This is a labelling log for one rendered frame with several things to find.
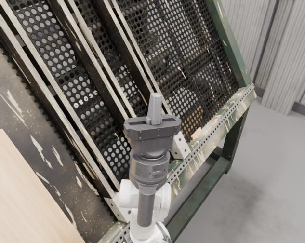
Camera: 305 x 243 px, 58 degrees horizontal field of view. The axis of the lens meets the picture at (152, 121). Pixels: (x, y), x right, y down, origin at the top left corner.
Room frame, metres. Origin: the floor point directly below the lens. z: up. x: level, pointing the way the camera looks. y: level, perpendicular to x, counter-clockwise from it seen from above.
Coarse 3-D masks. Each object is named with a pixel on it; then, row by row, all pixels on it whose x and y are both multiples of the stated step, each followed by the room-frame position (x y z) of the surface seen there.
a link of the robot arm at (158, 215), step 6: (162, 186) 0.38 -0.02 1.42; (168, 186) 0.38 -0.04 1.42; (162, 192) 0.36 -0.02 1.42; (168, 192) 0.36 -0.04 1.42; (162, 198) 0.35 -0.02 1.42; (168, 198) 0.35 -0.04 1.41; (162, 204) 0.34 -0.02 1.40; (168, 204) 0.34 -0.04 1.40; (132, 210) 0.37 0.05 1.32; (156, 210) 0.37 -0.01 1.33; (162, 210) 0.34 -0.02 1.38; (168, 210) 0.34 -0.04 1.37; (156, 216) 0.35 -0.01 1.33; (162, 216) 0.34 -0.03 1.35
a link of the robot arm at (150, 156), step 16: (128, 128) 0.39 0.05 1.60; (144, 128) 0.39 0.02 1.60; (160, 128) 0.40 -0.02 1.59; (176, 128) 0.41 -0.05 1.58; (144, 144) 0.38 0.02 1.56; (160, 144) 0.39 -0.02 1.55; (144, 160) 0.38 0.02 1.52; (160, 160) 0.38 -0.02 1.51; (144, 176) 0.35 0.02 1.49; (160, 176) 0.36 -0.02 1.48
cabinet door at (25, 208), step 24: (0, 144) 0.60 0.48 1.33; (0, 168) 0.55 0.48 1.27; (24, 168) 0.57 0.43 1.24; (0, 192) 0.49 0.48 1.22; (24, 192) 0.52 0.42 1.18; (48, 192) 0.55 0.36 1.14; (0, 216) 0.44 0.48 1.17; (24, 216) 0.46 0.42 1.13; (48, 216) 0.49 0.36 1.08; (0, 240) 0.39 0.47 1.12; (24, 240) 0.41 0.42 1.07; (48, 240) 0.43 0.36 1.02; (72, 240) 0.45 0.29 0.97
